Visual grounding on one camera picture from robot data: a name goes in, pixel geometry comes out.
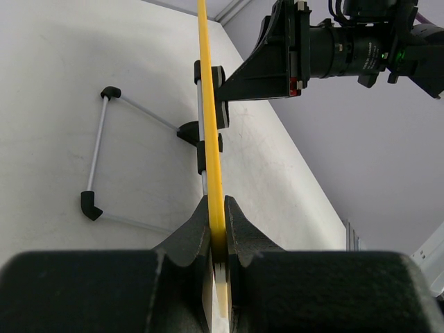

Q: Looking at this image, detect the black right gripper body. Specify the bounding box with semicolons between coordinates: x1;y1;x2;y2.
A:
289;1;443;99

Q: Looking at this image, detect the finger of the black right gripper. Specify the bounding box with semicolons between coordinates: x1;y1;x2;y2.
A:
216;0;306;103

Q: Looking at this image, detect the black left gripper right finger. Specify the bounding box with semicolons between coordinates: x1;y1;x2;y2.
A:
224;196;285;332

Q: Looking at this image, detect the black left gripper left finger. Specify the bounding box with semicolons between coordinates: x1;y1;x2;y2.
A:
152;196;212;332

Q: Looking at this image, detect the yellow framed whiteboard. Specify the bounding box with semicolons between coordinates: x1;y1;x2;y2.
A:
197;0;229;318

